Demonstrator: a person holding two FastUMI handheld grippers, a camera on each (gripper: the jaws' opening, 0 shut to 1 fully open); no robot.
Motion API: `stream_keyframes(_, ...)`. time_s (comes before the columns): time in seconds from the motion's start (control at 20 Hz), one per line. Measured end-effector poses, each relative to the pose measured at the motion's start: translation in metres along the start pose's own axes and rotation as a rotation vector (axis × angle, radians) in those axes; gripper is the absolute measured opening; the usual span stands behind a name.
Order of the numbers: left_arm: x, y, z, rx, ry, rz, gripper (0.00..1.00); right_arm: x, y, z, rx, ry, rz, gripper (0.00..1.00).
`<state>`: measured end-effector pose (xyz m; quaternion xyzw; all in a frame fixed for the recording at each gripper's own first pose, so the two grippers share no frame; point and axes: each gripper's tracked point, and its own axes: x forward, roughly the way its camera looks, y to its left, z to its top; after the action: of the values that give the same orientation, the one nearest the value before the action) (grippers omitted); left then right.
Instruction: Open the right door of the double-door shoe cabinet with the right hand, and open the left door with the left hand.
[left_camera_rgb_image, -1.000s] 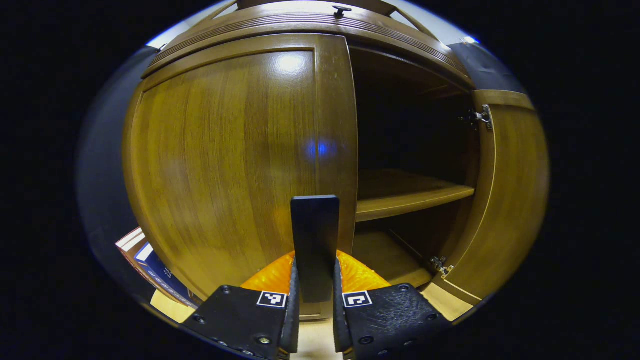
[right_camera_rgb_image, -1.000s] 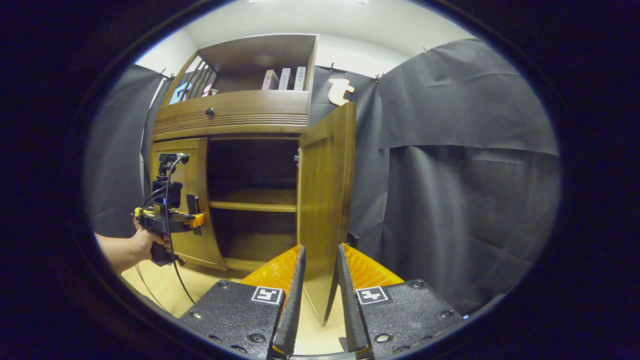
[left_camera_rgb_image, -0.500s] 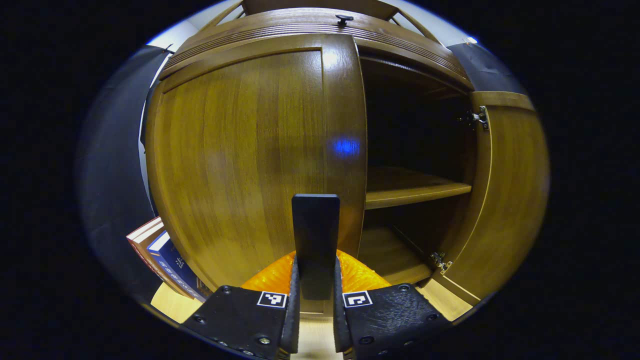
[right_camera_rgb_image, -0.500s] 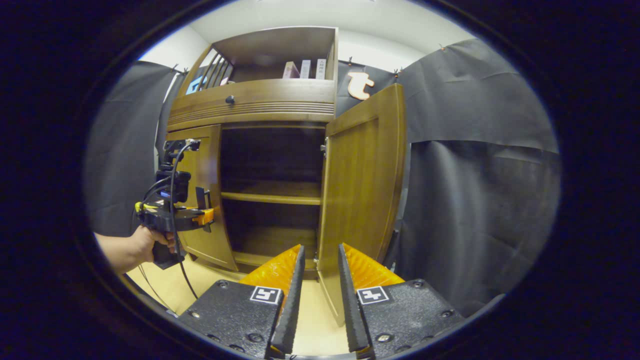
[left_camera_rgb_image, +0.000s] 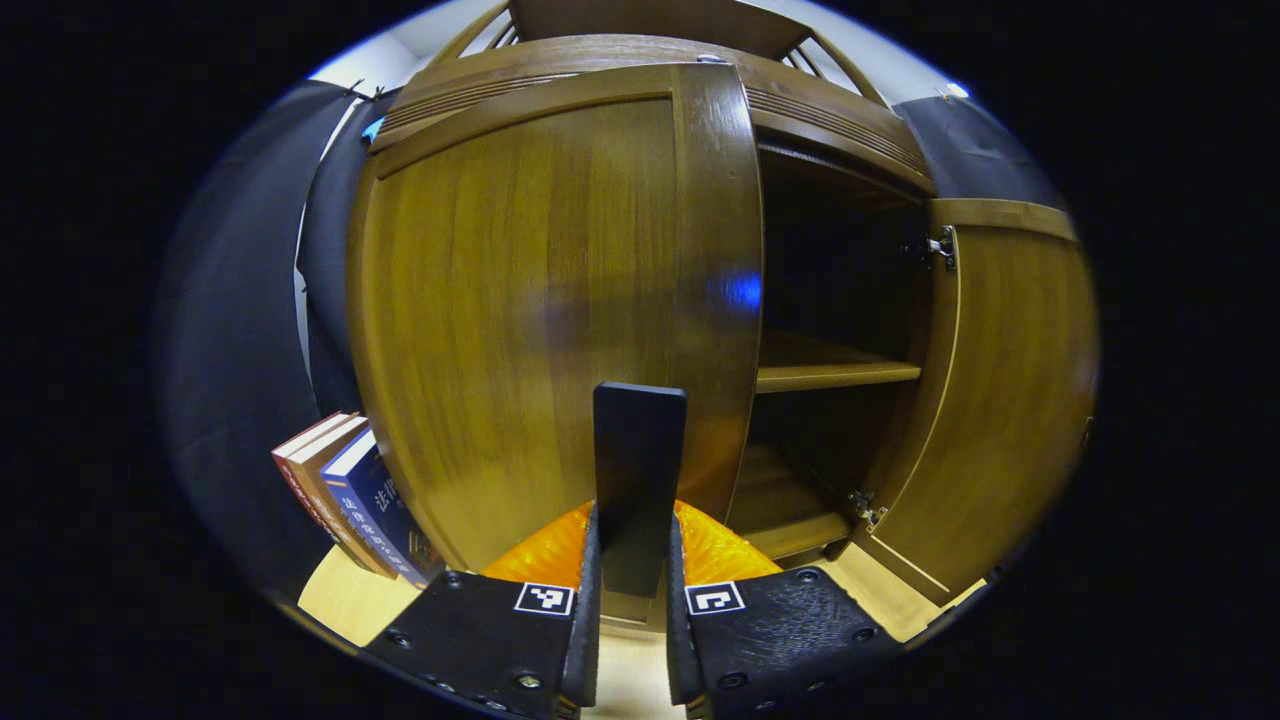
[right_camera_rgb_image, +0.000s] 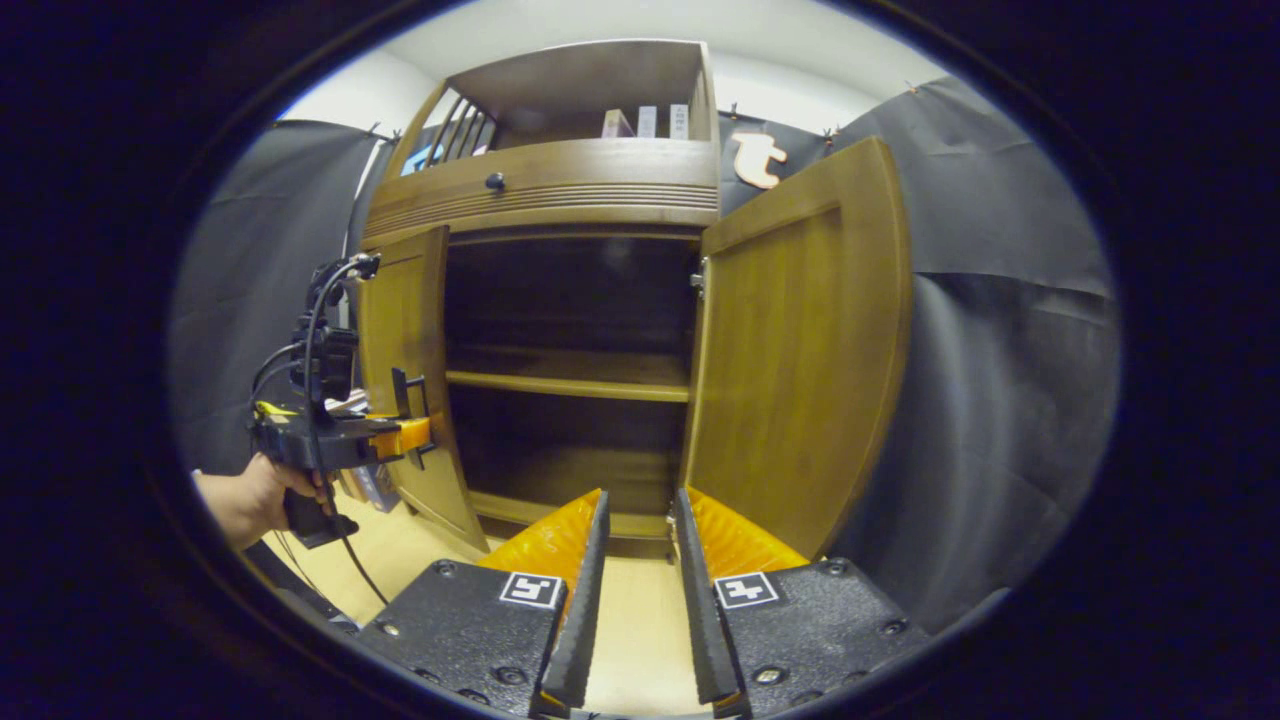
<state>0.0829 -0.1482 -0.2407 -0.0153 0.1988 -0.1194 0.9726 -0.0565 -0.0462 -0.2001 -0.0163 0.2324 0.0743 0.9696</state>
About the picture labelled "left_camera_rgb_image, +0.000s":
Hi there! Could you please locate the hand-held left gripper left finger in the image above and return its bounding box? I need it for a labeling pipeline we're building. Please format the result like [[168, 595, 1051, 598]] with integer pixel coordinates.
[[362, 500, 604, 720]]

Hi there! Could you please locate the blue book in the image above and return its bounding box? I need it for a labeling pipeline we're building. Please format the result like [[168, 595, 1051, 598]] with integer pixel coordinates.
[[320, 430, 447, 588]]

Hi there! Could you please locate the wooden inner shelf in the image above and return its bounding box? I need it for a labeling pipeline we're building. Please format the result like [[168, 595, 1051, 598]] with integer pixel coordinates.
[[755, 330, 923, 394]]

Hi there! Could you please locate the wooden double-door shoe cabinet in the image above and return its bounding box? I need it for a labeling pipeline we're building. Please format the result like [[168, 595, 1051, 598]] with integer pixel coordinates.
[[345, 0, 1101, 631]]

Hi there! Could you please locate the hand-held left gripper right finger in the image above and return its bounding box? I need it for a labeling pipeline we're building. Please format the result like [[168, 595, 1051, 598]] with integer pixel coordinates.
[[665, 500, 907, 720]]

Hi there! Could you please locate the metal door hinge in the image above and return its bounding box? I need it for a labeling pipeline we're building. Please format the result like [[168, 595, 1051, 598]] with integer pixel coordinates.
[[847, 488, 890, 532], [903, 225, 959, 273]]

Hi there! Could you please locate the wooden ribbed drawer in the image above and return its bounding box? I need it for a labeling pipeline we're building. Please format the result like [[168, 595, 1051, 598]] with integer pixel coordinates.
[[372, 35, 937, 197]]

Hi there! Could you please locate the red white book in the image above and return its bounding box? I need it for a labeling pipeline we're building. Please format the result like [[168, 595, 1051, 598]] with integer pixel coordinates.
[[272, 412, 373, 566], [288, 418, 399, 581]]

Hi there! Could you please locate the wooden cabinet door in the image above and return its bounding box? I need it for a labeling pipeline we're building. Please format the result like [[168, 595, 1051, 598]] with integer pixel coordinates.
[[348, 62, 767, 621], [855, 198, 1101, 607]]

